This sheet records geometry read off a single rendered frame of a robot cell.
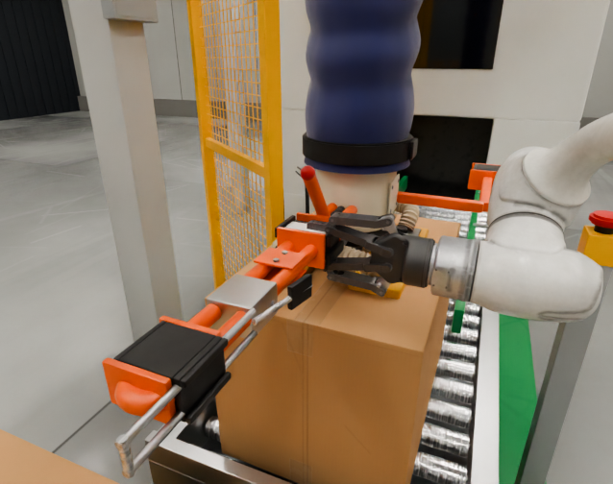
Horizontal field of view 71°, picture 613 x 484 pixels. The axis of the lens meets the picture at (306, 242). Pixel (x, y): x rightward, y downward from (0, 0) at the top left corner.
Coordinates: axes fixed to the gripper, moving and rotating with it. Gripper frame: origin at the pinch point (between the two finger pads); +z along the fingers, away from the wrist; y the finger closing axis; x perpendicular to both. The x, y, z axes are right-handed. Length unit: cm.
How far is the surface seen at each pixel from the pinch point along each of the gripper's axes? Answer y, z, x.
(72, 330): 110, 165, 69
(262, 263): -1.3, 1.6, -12.2
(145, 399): -1.0, -1.1, -38.8
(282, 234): -1.9, 2.9, -2.9
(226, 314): -0.1, 0.4, -23.7
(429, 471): 54, -25, 10
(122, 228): 35, 101, 56
